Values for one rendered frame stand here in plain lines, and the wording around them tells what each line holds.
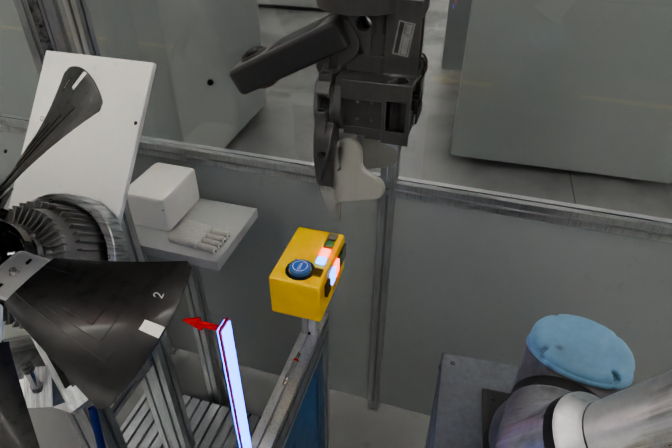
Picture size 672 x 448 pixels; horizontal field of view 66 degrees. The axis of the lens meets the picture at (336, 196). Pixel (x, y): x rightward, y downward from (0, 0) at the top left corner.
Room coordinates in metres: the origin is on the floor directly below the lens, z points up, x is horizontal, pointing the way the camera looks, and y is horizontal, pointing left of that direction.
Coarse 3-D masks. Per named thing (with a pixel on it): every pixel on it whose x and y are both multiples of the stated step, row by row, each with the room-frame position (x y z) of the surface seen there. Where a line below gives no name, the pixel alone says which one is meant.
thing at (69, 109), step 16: (64, 80) 0.81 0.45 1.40; (64, 96) 0.74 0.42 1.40; (80, 96) 0.71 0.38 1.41; (96, 96) 0.68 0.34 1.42; (48, 112) 0.77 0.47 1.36; (64, 112) 0.69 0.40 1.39; (80, 112) 0.67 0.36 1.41; (96, 112) 0.66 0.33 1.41; (48, 128) 0.68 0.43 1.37; (64, 128) 0.66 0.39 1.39; (32, 144) 0.68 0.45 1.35; (48, 144) 0.64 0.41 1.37; (32, 160) 0.63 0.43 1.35; (16, 176) 0.63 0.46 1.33; (0, 192) 0.62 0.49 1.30
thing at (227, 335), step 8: (224, 328) 0.46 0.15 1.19; (224, 336) 0.46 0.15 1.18; (232, 336) 0.48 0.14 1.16; (224, 344) 0.46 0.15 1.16; (232, 344) 0.47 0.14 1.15; (232, 352) 0.47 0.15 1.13; (232, 360) 0.47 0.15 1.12; (232, 368) 0.46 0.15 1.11; (232, 376) 0.46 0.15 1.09; (232, 384) 0.46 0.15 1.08; (240, 384) 0.48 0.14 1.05; (240, 392) 0.47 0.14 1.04; (240, 400) 0.47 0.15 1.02; (240, 408) 0.47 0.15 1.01; (240, 416) 0.46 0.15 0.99; (240, 424) 0.46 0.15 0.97; (240, 432) 0.46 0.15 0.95; (248, 432) 0.48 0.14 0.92; (248, 440) 0.47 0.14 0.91
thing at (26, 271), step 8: (16, 256) 0.61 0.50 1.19; (24, 256) 0.61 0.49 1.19; (32, 256) 0.61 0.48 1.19; (40, 256) 0.61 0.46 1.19; (8, 264) 0.59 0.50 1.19; (16, 264) 0.59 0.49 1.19; (24, 264) 0.59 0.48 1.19; (32, 264) 0.59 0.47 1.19; (40, 264) 0.59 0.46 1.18; (0, 272) 0.57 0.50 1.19; (8, 272) 0.57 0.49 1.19; (24, 272) 0.58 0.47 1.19; (32, 272) 0.58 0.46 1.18; (0, 280) 0.56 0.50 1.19; (8, 280) 0.56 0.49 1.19; (16, 280) 0.56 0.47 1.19; (24, 280) 0.56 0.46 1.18; (0, 288) 0.54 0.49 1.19; (8, 288) 0.54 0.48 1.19; (16, 288) 0.54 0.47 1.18; (0, 296) 0.53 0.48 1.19; (8, 296) 0.53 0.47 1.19
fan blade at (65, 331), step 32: (32, 288) 0.54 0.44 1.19; (64, 288) 0.54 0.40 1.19; (96, 288) 0.55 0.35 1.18; (128, 288) 0.55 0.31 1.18; (160, 288) 0.55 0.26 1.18; (32, 320) 0.49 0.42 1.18; (64, 320) 0.49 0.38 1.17; (96, 320) 0.49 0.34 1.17; (128, 320) 0.50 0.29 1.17; (160, 320) 0.50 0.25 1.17; (64, 352) 0.45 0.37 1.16; (96, 352) 0.45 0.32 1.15; (128, 352) 0.46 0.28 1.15; (96, 384) 0.42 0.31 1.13; (128, 384) 0.42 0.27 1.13
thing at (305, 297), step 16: (304, 240) 0.79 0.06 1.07; (320, 240) 0.79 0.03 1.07; (336, 240) 0.79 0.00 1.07; (288, 256) 0.74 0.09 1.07; (304, 256) 0.74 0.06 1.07; (336, 256) 0.75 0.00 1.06; (272, 272) 0.70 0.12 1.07; (288, 272) 0.70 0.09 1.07; (272, 288) 0.68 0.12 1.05; (288, 288) 0.67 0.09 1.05; (304, 288) 0.67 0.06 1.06; (320, 288) 0.66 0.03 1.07; (272, 304) 0.69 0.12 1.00; (288, 304) 0.68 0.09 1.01; (304, 304) 0.67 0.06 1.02; (320, 304) 0.66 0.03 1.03; (320, 320) 0.66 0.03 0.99
